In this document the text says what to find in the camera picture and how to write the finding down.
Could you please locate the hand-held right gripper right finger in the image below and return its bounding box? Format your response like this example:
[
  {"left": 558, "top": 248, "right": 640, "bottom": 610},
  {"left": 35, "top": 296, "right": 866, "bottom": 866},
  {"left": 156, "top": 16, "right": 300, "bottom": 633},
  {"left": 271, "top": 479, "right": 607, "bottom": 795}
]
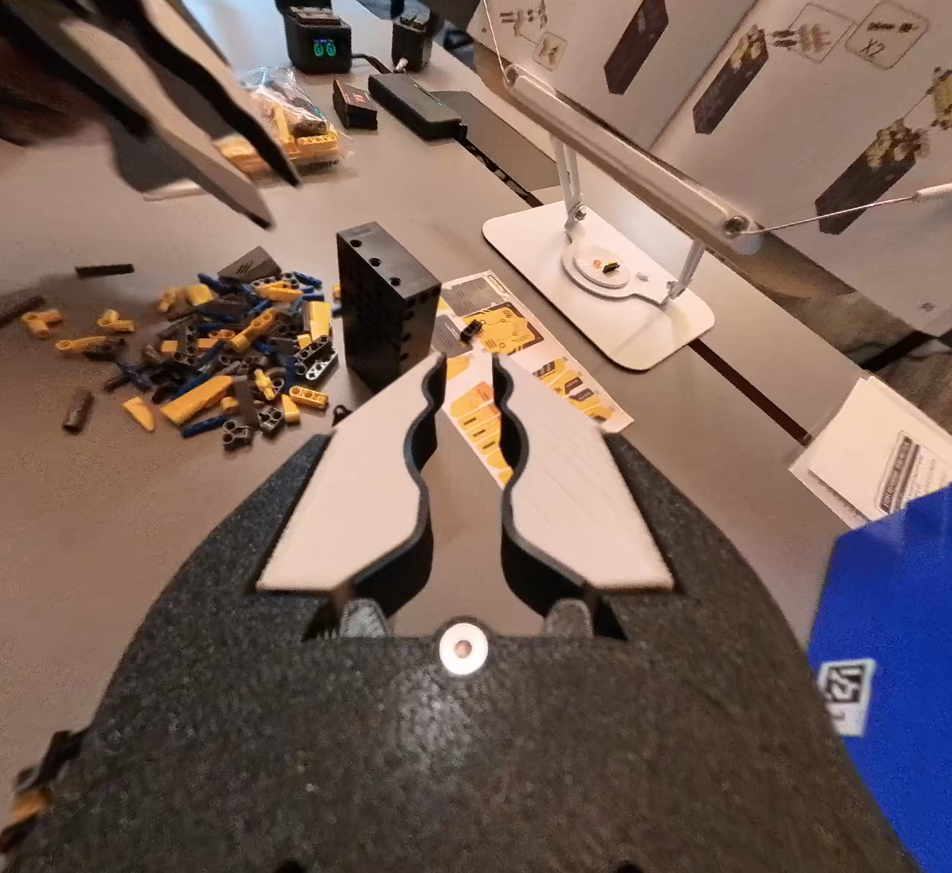
[{"left": 491, "top": 352, "right": 675, "bottom": 624}]

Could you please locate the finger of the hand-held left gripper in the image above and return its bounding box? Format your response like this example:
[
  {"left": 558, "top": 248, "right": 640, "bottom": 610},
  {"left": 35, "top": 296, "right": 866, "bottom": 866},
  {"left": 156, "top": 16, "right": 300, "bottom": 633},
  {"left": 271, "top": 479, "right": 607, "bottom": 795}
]
[
  {"left": 137, "top": 0, "right": 302, "bottom": 187},
  {"left": 59, "top": 17, "right": 278, "bottom": 230}
]

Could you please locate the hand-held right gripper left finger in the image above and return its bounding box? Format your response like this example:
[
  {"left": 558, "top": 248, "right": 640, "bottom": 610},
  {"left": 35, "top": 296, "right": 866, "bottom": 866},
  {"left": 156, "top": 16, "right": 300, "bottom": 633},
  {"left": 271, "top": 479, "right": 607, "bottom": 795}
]
[{"left": 256, "top": 351, "right": 447, "bottom": 624}]

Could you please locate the black charging case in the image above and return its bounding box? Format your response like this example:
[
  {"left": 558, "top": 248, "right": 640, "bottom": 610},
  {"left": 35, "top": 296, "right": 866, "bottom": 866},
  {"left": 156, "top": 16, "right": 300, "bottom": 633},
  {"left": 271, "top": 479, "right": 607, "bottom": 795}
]
[{"left": 269, "top": 0, "right": 353, "bottom": 75}]

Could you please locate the clear bag of yellow beams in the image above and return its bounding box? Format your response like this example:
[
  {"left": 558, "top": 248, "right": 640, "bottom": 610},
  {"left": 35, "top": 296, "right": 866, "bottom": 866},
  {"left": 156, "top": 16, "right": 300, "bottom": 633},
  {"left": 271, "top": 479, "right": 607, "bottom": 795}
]
[{"left": 216, "top": 65, "right": 351, "bottom": 182}]

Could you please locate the yellow sticker sheet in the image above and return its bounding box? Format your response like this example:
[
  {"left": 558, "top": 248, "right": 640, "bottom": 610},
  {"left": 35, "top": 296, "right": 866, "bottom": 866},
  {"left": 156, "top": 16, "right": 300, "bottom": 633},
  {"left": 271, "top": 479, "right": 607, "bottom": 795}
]
[{"left": 431, "top": 270, "right": 635, "bottom": 487}]

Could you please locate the black device with red mark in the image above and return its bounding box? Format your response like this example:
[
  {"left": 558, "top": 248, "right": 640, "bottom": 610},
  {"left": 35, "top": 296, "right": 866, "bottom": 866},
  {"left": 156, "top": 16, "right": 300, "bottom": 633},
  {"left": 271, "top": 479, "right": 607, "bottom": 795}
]
[{"left": 332, "top": 78, "right": 379, "bottom": 130}]

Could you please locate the pile of yellow blue pieces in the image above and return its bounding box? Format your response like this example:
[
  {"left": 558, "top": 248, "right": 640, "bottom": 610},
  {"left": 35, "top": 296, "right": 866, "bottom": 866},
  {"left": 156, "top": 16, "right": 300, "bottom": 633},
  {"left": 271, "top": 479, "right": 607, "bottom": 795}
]
[{"left": 18, "top": 248, "right": 343, "bottom": 453}]

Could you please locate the black perforated block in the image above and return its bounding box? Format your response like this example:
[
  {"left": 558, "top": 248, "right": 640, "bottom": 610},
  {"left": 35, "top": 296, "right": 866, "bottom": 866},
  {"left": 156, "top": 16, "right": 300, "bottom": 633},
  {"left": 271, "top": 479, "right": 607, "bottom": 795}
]
[{"left": 336, "top": 222, "right": 443, "bottom": 398}]

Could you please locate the white book stand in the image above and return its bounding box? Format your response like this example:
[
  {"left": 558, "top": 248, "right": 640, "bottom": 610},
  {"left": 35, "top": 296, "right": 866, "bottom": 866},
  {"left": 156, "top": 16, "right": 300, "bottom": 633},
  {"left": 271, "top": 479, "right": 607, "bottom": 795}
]
[{"left": 476, "top": 0, "right": 952, "bottom": 373}]

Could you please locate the black power adapter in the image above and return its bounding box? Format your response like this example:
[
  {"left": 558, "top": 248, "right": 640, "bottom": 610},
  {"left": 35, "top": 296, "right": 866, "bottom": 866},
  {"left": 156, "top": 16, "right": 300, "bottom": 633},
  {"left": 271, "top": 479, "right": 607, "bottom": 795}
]
[{"left": 392, "top": 10, "right": 434, "bottom": 74}]

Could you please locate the black power strip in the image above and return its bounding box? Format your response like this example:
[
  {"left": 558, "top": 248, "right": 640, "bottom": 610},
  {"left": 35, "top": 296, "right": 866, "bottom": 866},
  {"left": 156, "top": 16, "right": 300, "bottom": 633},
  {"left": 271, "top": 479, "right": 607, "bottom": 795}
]
[{"left": 368, "top": 73, "right": 466, "bottom": 141}]

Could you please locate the white paper sheet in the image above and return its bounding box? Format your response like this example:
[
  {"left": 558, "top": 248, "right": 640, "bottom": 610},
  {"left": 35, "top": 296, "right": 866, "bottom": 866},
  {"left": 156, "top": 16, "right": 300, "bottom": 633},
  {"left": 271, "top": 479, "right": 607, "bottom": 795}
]
[{"left": 790, "top": 376, "right": 952, "bottom": 528}]

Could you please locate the blue plastic bin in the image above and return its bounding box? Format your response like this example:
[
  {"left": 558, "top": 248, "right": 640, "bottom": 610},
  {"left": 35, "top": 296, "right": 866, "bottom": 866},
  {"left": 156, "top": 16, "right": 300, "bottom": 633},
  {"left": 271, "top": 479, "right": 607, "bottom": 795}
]
[{"left": 807, "top": 482, "right": 952, "bottom": 873}]

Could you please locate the instruction booklet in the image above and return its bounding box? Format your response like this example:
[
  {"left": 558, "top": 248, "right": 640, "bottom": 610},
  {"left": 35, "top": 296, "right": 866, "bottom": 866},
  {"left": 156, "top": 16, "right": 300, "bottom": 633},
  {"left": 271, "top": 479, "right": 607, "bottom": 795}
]
[{"left": 467, "top": 0, "right": 952, "bottom": 338}]

